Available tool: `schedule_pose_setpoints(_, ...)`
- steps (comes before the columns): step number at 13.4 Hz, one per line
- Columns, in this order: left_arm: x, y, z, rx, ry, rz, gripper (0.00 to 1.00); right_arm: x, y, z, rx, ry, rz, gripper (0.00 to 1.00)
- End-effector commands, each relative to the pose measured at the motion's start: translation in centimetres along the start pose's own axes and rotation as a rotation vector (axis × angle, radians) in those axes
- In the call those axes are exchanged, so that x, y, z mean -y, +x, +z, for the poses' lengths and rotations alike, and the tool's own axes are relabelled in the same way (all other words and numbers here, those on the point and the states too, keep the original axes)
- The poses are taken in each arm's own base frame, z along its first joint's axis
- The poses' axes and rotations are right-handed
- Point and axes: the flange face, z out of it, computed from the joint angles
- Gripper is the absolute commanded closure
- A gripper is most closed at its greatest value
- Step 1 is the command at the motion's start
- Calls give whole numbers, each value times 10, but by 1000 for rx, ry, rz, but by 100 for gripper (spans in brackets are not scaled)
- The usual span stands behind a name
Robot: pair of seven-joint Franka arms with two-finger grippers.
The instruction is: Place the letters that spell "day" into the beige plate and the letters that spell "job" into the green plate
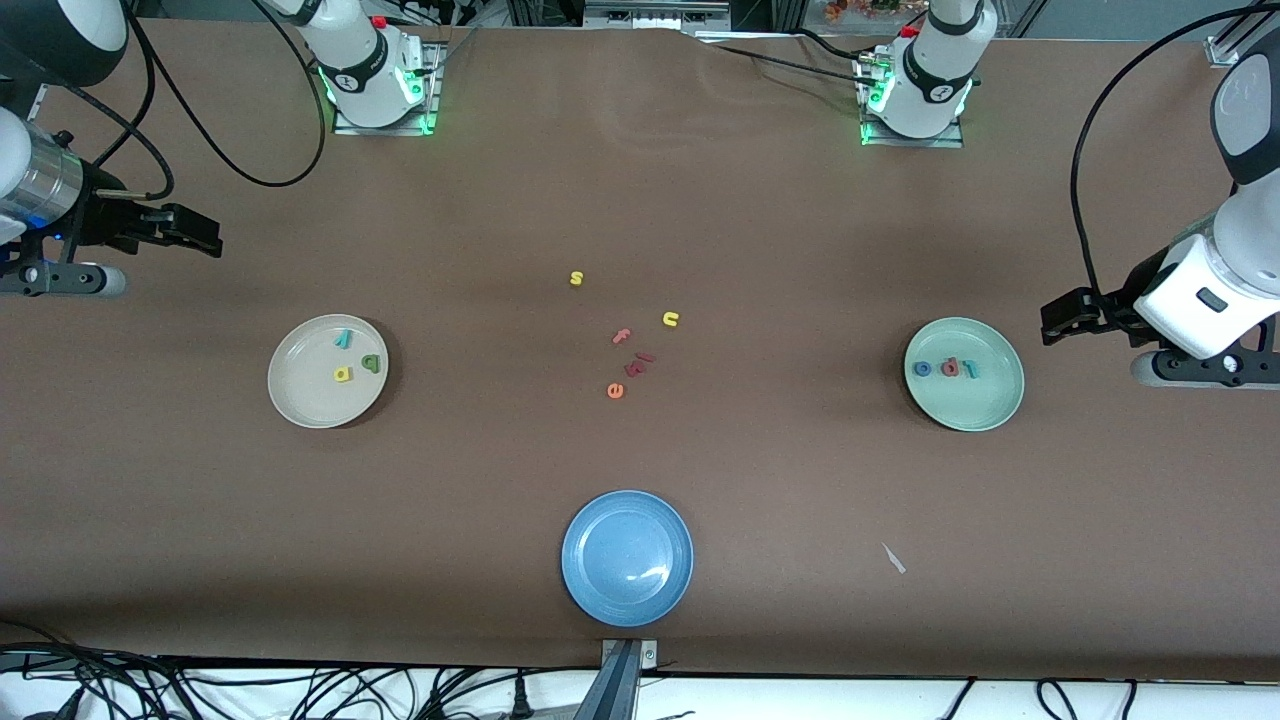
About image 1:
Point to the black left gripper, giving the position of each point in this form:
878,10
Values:
1128,297

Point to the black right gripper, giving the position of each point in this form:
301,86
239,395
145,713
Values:
103,215

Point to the green letter g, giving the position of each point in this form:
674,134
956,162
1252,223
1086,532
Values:
376,366

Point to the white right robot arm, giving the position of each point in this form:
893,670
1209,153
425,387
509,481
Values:
375,75

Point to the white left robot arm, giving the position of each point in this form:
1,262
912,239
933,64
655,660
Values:
935,80

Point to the pale green plate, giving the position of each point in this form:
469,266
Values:
964,400

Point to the beige brown plate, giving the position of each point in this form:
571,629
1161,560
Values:
310,395

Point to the white paper scrap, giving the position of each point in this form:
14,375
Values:
893,558

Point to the orange decorative object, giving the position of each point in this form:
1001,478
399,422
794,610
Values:
860,8

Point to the dark red letter k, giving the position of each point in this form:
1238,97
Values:
634,369

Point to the brown paper table cover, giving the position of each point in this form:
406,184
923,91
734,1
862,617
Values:
640,200

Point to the blue plate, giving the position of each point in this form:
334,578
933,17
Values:
627,558

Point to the grey power strip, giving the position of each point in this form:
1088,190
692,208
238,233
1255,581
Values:
655,14

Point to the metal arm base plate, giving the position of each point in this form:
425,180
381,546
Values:
436,90
955,140

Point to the aluminium corner bracket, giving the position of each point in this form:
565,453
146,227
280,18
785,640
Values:
1225,48

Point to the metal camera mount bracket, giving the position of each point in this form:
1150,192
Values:
625,680

